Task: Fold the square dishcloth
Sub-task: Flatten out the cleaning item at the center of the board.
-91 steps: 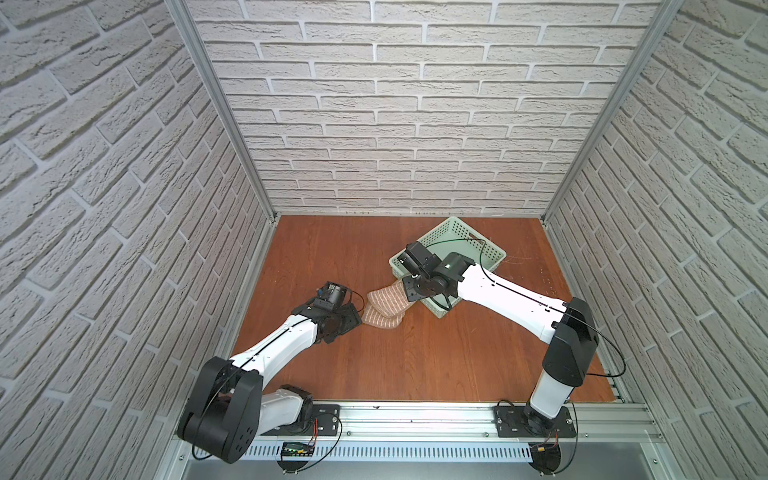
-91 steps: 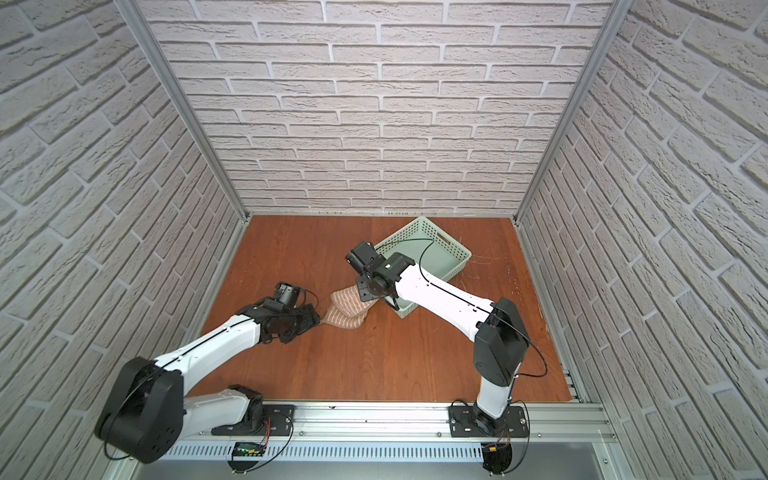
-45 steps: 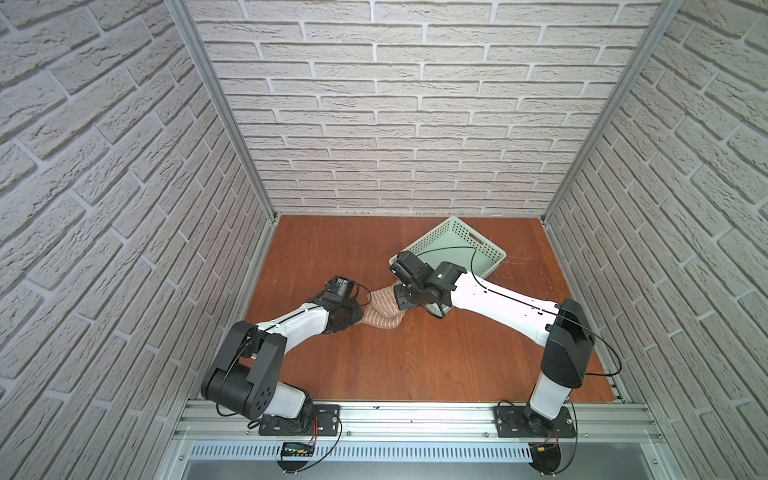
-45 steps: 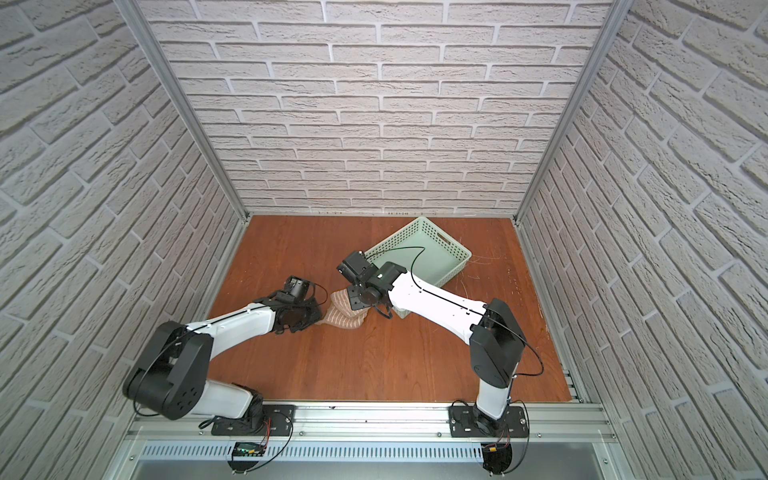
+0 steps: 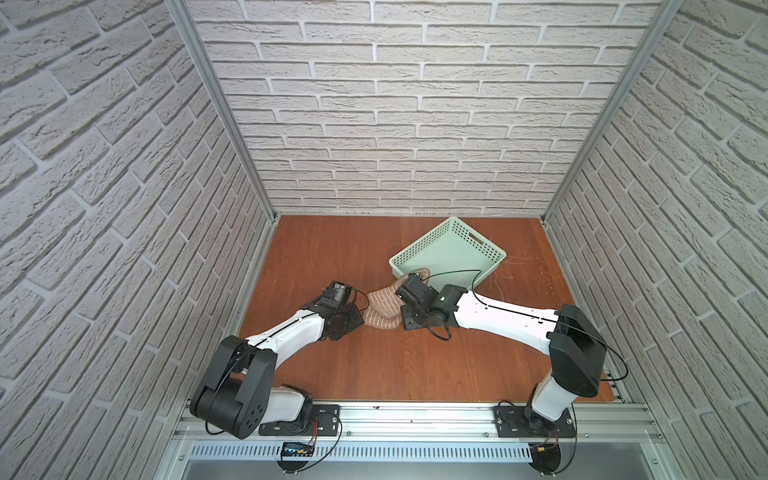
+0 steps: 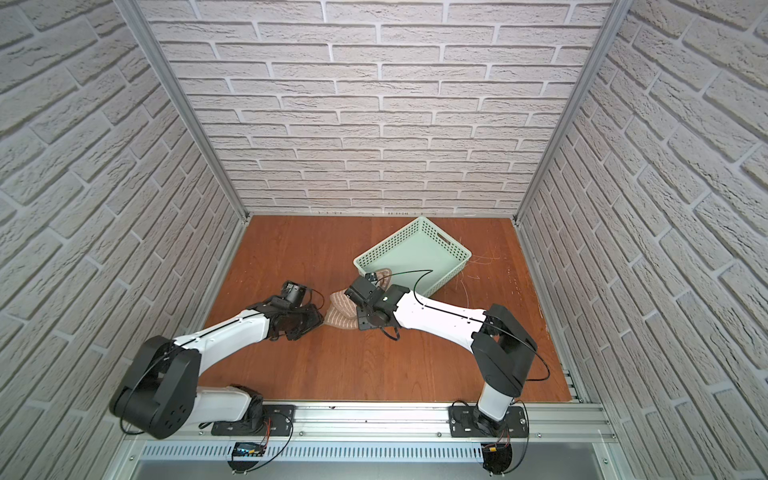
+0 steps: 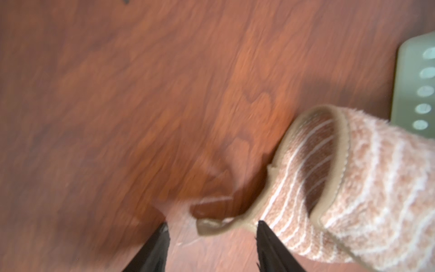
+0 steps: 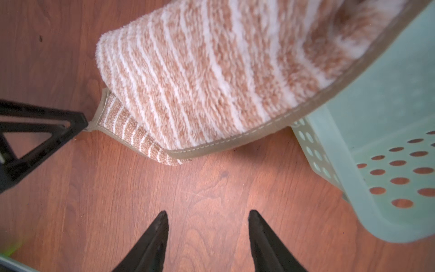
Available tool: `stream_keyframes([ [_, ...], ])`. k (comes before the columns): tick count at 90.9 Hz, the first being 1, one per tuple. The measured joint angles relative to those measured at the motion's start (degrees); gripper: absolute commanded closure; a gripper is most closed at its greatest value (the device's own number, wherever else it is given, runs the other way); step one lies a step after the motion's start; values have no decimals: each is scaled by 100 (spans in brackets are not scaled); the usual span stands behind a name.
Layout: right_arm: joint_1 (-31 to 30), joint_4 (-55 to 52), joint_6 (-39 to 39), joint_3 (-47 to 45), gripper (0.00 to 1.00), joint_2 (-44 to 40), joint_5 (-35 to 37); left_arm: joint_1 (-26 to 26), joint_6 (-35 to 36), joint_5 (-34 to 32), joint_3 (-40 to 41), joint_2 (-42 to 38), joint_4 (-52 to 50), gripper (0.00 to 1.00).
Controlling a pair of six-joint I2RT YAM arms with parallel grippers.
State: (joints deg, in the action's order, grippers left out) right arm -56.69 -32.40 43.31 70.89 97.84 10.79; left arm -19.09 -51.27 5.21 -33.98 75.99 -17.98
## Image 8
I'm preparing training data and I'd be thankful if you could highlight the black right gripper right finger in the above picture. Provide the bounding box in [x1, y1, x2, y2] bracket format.
[248, 210, 306, 272]

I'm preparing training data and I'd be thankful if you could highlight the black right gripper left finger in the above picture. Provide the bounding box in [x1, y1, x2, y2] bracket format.
[113, 211, 169, 272]

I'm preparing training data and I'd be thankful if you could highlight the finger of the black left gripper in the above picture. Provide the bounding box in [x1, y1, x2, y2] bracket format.
[1, 100, 88, 193]

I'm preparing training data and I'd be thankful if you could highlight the striped brown white dishcloth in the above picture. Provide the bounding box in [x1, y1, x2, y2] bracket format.
[87, 1, 429, 165]

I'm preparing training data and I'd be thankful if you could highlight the mint green perforated basket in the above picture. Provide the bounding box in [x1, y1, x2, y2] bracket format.
[292, 2, 435, 243]

